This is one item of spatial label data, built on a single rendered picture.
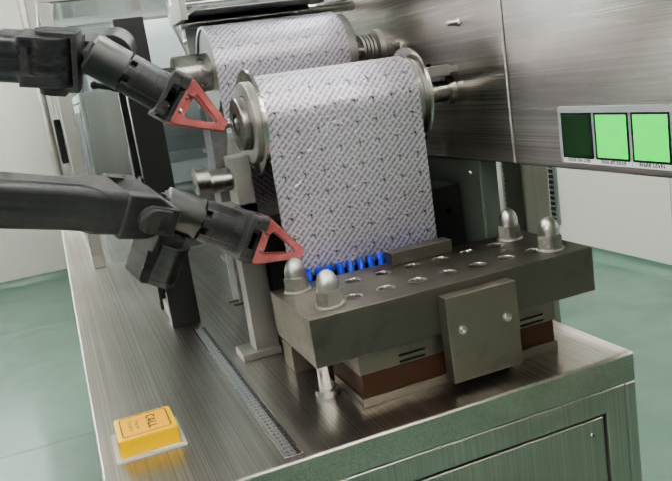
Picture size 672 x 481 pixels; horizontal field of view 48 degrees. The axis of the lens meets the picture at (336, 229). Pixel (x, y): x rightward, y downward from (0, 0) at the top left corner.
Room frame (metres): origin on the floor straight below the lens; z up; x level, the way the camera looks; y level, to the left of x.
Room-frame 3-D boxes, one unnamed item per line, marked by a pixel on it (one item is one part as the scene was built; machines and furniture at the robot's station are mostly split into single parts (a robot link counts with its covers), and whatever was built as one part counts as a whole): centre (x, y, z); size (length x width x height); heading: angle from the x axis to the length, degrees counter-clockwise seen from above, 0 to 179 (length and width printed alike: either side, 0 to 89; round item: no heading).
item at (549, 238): (0.98, -0.28, 1.05); 0.04 x 0.04 x 0.04
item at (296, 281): (0.96, 0.06, 1.05); 0.04 x 0.04 x 0.04
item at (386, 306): (0.97, -0.12, 1.00); 0.40 x 0.16 x 0.06; 110
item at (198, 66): (1.31, 0.20, 1.34); 0.06 x 0.06 x 0.06; 20
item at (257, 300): (1.10, 0.15, 1.05); 0.06 x 0.05 x 0.31; 110
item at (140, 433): (0.85, 0.26, 0.91); 0.07 x 0.07 x 0.02; 20
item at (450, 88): (1.18, -0.18, 1.25); 0.07 x 0.04 x 0.04; 110
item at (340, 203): (1.07, -0.04, 1.11); 0.23 x 0.01 x 0.18; 110
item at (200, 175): (1.09, 0.18, 1.18); 0.04 x 0.02 x 0.04; 20
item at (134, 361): (1.98, 0.38, 0.88); 2.52 x 0.66 x 0.04; 20
